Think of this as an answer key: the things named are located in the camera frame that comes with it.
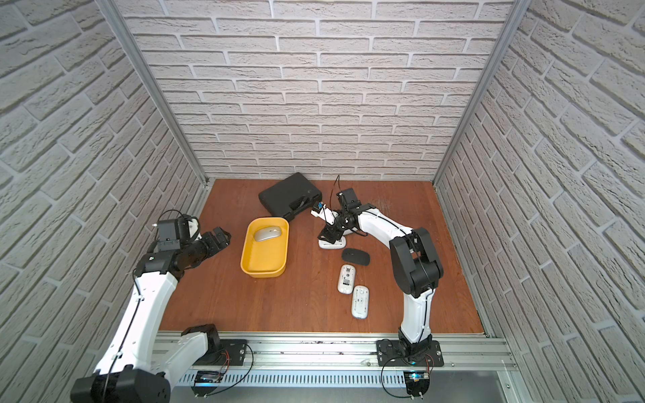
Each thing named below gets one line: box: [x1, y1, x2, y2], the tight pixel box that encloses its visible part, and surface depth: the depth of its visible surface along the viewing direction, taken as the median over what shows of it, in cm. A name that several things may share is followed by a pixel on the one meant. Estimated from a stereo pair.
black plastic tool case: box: [258, 172, 323, 221], surface depth 109 cm
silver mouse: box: [253, 225, 283, 242], surface depth 102 cm
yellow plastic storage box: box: [240, 216, 290, 278], surface depth 97 cm
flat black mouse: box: [341, 247, 371, 267], surface depth 96 cm
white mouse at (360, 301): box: [351, 284, 370, 320], surface depth 84 cm
